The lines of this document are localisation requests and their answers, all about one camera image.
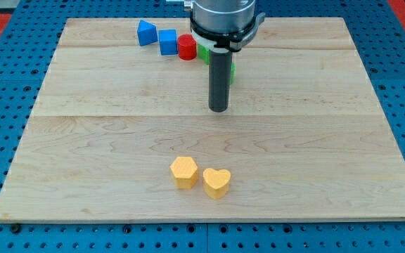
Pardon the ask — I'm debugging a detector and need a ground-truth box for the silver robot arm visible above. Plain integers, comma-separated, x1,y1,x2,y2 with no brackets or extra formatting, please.
165,0,266,53

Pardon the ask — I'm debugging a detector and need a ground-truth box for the green block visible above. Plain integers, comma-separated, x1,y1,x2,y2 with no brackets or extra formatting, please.
197,44,236,84

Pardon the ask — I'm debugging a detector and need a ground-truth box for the blue cube block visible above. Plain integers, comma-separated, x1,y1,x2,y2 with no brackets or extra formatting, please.
159,29,178,56

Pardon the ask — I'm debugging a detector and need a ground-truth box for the red cylinder block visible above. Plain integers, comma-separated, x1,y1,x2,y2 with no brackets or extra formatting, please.
177,34,197,60

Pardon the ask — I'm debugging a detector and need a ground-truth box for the blue triangular block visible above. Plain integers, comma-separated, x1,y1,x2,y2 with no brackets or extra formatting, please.
137,20,158,46

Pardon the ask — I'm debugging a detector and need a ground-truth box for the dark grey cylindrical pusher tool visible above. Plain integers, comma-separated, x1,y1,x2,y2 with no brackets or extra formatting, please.
208,48,232,112

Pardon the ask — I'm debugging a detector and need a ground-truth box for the light wooden board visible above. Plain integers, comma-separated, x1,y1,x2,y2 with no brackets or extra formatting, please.
0,18,405,223

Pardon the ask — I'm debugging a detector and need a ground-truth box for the yellow heart block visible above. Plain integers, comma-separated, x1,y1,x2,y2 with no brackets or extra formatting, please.
203,168,231,200

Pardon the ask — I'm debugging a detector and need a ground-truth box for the yellow hexagon block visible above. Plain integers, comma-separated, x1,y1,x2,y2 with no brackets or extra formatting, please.
170,156,198,189

